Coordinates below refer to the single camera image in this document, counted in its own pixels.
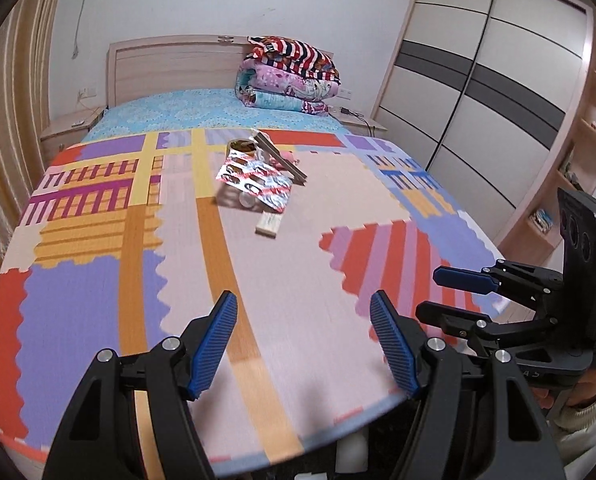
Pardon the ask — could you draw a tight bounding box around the small white paper box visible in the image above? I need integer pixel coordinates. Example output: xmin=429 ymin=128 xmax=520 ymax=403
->
xmin=255 ymin=212 xmax=283 ymax=238

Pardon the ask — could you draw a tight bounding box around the red white snack wrapper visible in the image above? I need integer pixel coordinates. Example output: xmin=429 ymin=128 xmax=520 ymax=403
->
xmin=215 ymin=150 xmax=292 ymax=214

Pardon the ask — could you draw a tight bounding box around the white right sleeve forearm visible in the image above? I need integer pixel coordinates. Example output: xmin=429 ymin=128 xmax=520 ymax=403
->
xmin=550 ymin=401 xmax=596 ymax=479

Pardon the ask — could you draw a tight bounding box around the person's right hand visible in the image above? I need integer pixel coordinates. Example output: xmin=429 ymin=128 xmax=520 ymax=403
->
xmin=532 ymin=370 xmax=596 ymax=410

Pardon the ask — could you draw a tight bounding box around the white bottle cap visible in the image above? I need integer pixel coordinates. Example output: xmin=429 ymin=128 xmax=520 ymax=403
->
xmin=238 ymin=192 xmax=257 ymax=209

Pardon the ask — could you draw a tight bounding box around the wooden corner shelf unit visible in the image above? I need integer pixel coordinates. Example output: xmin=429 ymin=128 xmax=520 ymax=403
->
xmin=495 ymin=29 xmax=596 ymax=266

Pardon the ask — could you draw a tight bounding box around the right wooden nightstand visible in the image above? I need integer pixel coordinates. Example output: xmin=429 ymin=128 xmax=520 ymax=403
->
xmin=328 ymin=106 xmax=388 ymax=138

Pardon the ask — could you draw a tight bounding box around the wooden nightstand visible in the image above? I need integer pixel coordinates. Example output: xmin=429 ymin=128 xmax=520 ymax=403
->
xmin=328 ymin=106 xmax=388 ymax=138
xmin=40 ymin=106 xmax=105 ymax=167

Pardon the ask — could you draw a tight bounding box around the pink plush pig toy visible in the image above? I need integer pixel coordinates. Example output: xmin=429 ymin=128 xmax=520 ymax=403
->
xmin=271 ymin=151 xmax=300 ymax=167

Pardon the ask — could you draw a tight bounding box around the white sliding door wardrobe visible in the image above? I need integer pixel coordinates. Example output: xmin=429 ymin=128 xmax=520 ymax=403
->
xmin=375 ymin=0 xmax=592 ymax=240

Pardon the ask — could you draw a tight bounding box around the blue patterned bed sheet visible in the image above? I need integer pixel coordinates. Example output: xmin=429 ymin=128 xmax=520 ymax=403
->
xmin=84 ymin=89 xmax=347 ymax=142

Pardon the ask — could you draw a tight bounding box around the teal folded quilt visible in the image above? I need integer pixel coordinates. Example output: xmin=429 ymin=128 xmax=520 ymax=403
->
xmin=237 ymin=90 xmax=329 ymax=116

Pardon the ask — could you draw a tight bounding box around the left wooden nightstand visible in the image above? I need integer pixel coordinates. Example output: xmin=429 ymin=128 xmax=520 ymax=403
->
xmin=40 ymin=106 xmax=105 ymax=167

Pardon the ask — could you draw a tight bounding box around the pink floral folded quilt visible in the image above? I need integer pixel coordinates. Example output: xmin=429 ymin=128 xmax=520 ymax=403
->
xmin=235 ymin=58 xmax=340 ymax=102

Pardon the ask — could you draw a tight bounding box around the striped red white folded blanket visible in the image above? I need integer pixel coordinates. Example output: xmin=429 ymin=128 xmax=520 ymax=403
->
xmin=247 ymin=36 xmax=340 ymax=84

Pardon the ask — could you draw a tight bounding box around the light wood headboard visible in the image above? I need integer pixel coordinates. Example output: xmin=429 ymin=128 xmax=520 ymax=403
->
xmin=106 ymin=35 xmax=255 ymax=108

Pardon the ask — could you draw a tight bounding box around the beige striped curtain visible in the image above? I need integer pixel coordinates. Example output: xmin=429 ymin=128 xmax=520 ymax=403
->
xmin=0 ymin=0 xmax=58 ymax=267

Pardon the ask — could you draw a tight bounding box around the black camera box right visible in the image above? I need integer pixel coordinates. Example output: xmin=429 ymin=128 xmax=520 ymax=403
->
xmin=557 ymin=188 xmax=596 ymax=350

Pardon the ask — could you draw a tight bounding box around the black charger cable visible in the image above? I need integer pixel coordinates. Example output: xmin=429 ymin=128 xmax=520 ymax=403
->
xmin=338 ymin=105 xmax=374 ymax=137

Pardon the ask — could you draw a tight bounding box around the white wall socket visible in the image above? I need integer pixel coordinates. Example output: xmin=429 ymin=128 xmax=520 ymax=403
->
xmin=78 ymin=87 xmax=97 ymax=100

